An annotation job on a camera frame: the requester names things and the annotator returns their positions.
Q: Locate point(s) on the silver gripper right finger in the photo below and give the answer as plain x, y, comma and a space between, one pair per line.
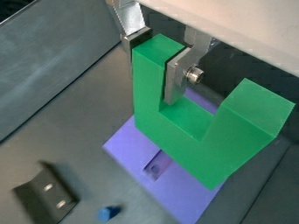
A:
181, 68

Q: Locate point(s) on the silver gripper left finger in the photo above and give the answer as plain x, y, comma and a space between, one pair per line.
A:
128, 17

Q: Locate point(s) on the green U-shaped block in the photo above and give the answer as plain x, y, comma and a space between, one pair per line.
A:
211, 144

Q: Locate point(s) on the purple board with cross slot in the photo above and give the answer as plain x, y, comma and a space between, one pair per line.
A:
172, 186

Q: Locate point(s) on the blue peg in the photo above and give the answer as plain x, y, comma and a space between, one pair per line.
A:
107, 213

